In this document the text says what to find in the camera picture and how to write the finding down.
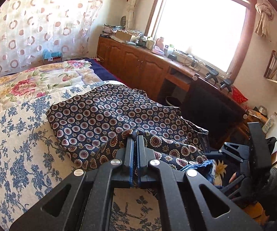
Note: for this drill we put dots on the cardboard box on cabinet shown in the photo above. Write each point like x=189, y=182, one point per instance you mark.
x=126, y=37

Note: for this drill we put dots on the navy patterned silk garment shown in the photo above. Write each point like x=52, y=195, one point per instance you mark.
x=92, y=127

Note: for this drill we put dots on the pink floral quilt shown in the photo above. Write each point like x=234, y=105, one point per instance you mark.
x=43, y=80

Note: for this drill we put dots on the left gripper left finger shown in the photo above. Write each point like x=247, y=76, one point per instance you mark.
x=83, y=200

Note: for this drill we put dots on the blue white floral cover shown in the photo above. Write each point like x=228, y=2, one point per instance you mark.
x=31, y=161

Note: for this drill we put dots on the sheer circle-pattern curtain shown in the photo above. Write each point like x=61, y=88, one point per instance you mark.
x=29, y=28

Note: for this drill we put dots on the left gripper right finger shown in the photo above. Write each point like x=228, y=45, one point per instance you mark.
x=187, y=200

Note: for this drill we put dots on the window with wooden frame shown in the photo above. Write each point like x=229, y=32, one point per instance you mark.
x=217, y=32

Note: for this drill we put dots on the dark chair back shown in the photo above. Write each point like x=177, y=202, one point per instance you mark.
x=207, y=107

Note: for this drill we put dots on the wooden window-side cabinet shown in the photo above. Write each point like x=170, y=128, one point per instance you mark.
x=140, y=68

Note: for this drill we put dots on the person right hand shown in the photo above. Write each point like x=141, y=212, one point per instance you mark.
x=236, y=179

